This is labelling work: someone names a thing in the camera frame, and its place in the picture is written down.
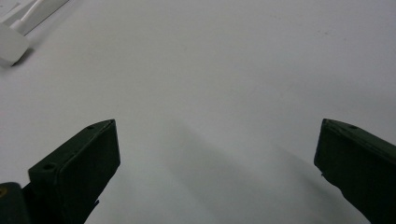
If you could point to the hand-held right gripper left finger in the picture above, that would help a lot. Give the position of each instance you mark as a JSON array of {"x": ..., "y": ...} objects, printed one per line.
[{"x": 77, "y": 168}]

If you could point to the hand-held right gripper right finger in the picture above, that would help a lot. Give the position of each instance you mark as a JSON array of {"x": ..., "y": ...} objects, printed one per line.
[{"x": 358, "y": 161}]

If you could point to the white plastic spoon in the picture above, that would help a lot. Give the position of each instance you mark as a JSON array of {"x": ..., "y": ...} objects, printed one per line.
[{"x": 12, "y": 43}]

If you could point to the white plastic tray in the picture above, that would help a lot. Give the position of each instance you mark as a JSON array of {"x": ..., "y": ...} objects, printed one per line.
[{"x": 46, "y": 9}]

